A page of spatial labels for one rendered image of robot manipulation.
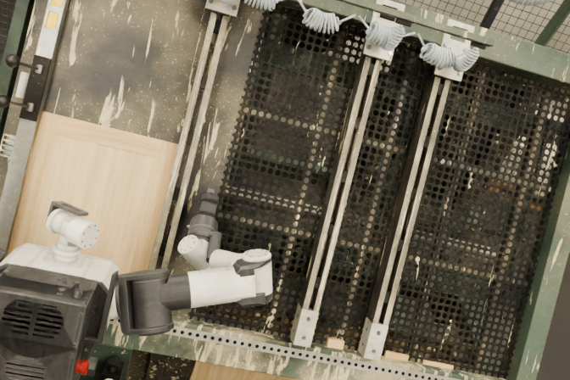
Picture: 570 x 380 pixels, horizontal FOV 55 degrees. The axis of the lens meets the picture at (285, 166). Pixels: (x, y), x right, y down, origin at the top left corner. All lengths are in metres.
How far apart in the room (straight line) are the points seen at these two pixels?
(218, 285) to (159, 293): 0.14
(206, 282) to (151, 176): 0.57
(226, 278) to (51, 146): 0.78
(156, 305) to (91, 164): 0.65
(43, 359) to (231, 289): 0.44
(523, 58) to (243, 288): 1.26
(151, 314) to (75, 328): 0.19
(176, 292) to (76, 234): 0.27
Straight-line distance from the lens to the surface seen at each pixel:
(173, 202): 1.84
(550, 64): 2.16
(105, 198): 1.88
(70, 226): 1.38
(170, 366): 2.46
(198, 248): 1.63
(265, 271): 1.45
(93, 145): 1.87
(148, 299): 1.39
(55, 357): 1.33
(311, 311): 1.93
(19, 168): 1.90
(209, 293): 1.40
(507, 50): 2.08
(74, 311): 1.27
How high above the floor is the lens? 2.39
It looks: 33 degrees down
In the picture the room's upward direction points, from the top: 20 degrees clockwise
